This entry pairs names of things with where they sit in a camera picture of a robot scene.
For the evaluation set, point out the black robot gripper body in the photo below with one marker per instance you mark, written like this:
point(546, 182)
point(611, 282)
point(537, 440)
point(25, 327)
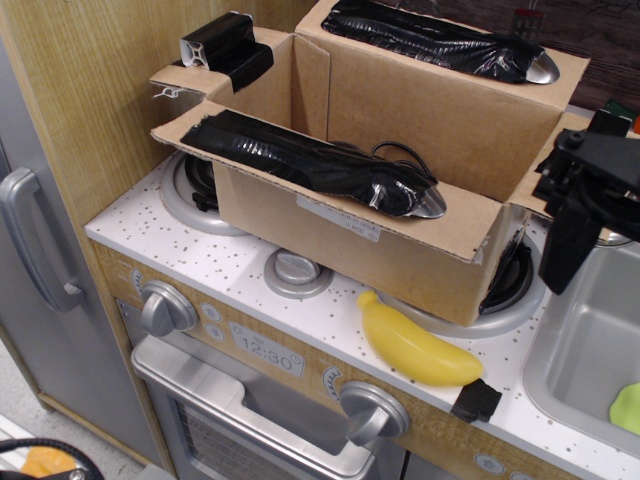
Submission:
point(597, 168)

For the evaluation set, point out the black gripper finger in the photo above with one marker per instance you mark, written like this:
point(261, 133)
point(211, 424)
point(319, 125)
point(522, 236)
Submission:
point(573, 234)

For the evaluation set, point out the right silver stove burner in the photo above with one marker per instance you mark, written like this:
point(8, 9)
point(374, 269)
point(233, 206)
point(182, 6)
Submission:
point(513, 299)

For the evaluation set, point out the silver stove burner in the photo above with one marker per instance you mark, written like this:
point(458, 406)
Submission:
point(176, 194)
point(513, 299)

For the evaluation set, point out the silver toy sink basin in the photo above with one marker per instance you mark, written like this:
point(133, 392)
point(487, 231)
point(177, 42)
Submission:
point(587, 347)

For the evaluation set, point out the brown cardboard box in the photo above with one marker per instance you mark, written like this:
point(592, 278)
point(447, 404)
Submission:
point(481, 138)

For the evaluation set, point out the red black device top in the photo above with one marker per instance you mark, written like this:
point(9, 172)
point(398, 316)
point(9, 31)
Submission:
point(527, 24)

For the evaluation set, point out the green toy in sink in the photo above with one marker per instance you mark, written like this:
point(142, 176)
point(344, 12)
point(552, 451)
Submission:
point(624, 410)

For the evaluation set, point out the black taped spoon near flap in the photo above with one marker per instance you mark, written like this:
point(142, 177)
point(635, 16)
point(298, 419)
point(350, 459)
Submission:
point(397, 189)

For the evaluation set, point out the black taped spoon flap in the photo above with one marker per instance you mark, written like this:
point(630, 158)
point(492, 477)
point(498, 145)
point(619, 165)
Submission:
point(397, 189)
point(505, 58)

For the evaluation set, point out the black tape block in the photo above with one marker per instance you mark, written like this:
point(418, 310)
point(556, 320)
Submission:
point(476, 401)

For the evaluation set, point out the yellow toy banana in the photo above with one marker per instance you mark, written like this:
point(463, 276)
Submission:
point(413, 351)

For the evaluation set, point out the black taped spoon far flap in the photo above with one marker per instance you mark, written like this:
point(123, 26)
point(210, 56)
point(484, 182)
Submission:
point(505, 58)

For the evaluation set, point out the grey right stove knob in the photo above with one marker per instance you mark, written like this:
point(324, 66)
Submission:
point(372, 413)

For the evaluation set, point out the grey stove knob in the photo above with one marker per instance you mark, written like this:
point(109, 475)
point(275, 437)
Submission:
point(372, 413)
point(295, 277)
point(165, 309)

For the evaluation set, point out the grey centre stove knob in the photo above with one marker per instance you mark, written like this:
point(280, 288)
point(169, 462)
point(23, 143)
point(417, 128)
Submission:
point(295, 277)

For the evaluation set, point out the oven clock display panel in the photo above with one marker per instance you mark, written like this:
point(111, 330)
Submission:
point(268, 350)

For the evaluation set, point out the left silver stove burner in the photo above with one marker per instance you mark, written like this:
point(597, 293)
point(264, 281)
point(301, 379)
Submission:
point(176, 194)

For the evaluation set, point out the grey left stove knob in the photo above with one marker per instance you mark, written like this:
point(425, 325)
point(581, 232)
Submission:
point(165, 309)

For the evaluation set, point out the orange object bottom left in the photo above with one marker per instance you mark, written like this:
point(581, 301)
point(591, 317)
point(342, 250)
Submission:
point(45, 461)

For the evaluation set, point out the grey oven door handle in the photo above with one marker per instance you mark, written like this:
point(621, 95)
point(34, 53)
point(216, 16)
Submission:
point(224, 420)

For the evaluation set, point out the grey fridge door handle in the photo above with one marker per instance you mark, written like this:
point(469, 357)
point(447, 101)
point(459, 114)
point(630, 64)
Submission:
point(17, 192)

